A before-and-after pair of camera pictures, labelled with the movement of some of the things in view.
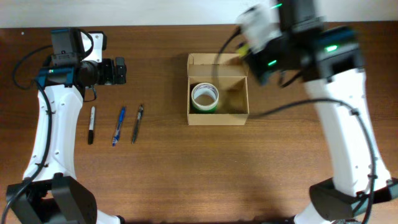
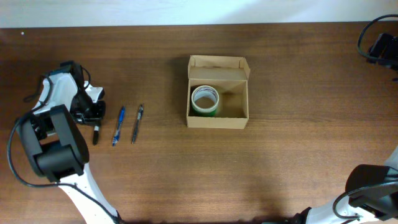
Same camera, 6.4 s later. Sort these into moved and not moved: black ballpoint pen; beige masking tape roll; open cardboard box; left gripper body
Moved: left gripper body
Not moved: open cardboard box; beige masking tape roll; black ballpoint pen
